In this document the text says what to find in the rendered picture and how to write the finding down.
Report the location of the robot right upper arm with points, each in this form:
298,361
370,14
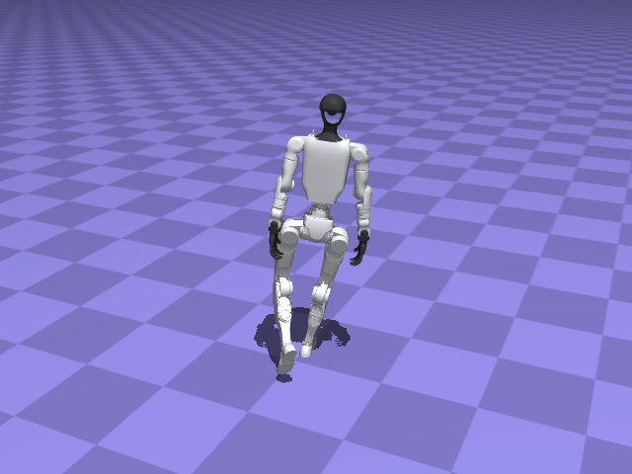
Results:
359,153

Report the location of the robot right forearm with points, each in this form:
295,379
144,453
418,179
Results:
363,212

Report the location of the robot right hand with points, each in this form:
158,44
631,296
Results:
361,247

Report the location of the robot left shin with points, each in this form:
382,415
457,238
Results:
282,309

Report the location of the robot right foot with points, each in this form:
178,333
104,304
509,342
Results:
305,350

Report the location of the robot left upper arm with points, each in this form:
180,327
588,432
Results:
290,161

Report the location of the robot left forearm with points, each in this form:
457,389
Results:
279,204

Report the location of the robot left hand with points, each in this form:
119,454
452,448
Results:
275,253

